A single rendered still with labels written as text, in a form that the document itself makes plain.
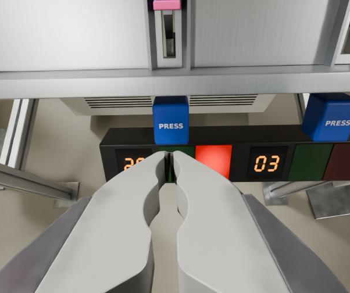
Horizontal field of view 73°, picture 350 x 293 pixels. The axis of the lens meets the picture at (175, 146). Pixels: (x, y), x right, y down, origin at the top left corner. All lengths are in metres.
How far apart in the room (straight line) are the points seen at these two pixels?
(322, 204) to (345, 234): 0.11
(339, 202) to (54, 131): 1.08
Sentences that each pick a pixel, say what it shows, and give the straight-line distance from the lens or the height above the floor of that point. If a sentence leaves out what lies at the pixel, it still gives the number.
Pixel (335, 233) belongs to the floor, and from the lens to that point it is 0.99.
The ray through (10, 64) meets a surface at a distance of 0.19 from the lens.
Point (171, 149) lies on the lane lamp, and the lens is 0.19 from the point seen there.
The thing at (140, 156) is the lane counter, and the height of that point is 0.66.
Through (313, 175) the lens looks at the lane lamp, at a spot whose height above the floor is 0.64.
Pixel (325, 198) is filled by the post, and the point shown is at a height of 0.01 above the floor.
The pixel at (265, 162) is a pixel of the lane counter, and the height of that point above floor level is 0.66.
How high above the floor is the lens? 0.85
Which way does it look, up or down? 71 degrees down
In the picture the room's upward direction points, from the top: 4 degrees counter-clockwise
